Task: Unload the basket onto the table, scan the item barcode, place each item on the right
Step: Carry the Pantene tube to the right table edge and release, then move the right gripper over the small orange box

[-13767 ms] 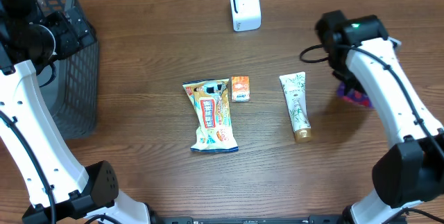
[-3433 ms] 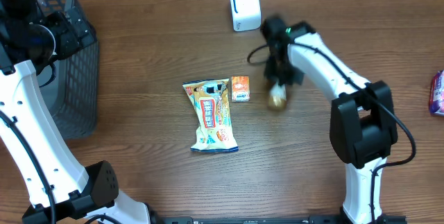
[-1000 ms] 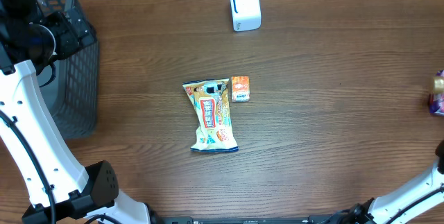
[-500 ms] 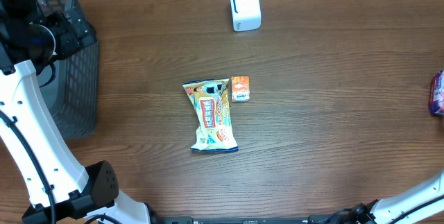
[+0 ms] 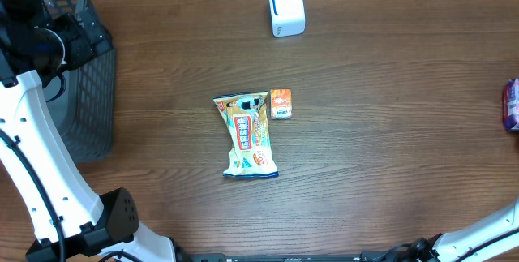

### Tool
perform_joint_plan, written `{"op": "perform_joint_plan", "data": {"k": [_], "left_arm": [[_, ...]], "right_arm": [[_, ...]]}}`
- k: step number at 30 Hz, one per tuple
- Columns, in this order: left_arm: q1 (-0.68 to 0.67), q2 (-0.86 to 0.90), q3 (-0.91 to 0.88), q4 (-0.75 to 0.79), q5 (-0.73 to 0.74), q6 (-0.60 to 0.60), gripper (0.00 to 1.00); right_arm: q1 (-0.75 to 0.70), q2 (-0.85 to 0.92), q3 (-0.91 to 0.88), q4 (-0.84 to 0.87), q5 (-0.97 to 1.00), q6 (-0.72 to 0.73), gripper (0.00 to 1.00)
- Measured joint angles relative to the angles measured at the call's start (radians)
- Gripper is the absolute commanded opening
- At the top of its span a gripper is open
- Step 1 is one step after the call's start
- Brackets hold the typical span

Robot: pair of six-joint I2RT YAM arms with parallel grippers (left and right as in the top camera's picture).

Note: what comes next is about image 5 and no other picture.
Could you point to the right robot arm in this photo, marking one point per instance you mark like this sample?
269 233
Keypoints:
487 238

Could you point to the white barcode scanner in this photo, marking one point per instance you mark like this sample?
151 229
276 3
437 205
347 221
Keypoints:
288 17

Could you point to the grey plastic shopping basket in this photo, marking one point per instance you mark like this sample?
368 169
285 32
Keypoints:
84 113

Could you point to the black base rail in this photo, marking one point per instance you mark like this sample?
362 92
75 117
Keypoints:
367 256

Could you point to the orange tissue pack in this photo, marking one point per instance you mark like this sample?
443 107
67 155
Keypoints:
281 104

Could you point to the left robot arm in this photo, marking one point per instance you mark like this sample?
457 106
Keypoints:
68 217

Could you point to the yellow snack bag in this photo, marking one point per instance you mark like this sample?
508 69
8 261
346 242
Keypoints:
245 116

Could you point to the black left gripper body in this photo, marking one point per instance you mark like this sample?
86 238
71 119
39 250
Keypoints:
78 47

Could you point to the red purple pad package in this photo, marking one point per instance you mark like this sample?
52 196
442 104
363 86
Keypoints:
510 105

